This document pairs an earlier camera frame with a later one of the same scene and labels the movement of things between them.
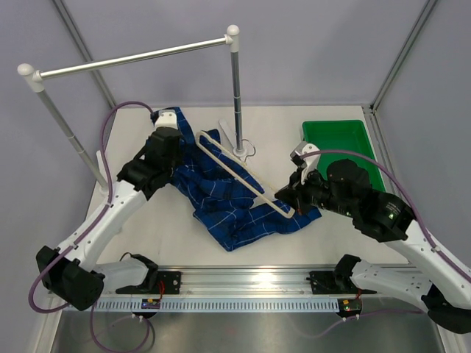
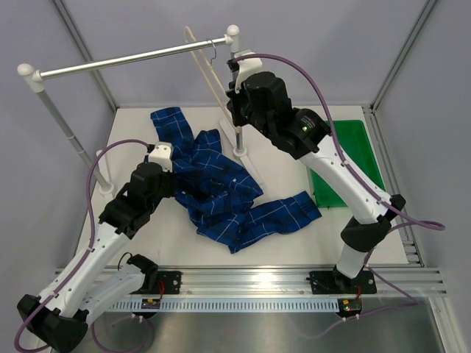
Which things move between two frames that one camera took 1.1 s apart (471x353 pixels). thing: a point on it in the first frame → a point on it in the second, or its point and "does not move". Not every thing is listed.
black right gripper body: (315, 191) → (241, 110)
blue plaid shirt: (221, 187) does not move
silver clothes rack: (34, 79) does not move
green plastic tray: (344, 140) does not move
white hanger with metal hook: (288, 215) → (189, 34)
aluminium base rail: (246, 282) does not move
